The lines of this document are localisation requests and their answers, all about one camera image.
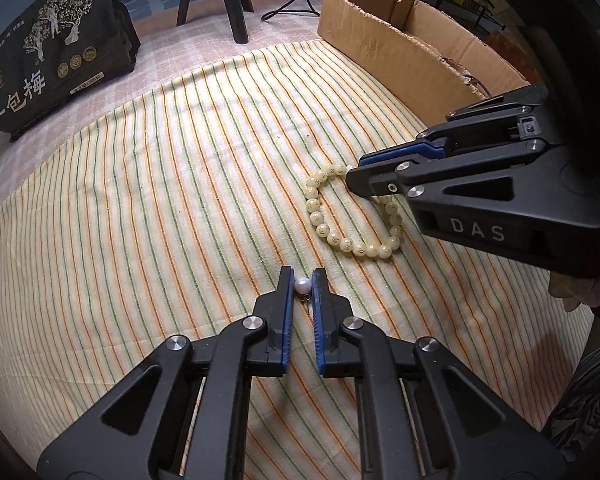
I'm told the small white pearl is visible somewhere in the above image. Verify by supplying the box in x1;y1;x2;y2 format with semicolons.
294;276;312;306

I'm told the cream bead bracelet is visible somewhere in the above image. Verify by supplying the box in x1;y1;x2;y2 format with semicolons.
303;161;405;260

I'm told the right gloved hand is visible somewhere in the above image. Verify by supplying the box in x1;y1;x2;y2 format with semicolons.
548;272;600;312

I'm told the open cardboard box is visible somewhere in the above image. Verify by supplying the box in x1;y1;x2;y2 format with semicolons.
317;0;529;126

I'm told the yellow striped bed cloth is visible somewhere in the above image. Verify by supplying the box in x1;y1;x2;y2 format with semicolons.
0;40;593;465

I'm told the black printed snack bag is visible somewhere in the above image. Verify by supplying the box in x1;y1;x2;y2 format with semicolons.
0;0;140;138

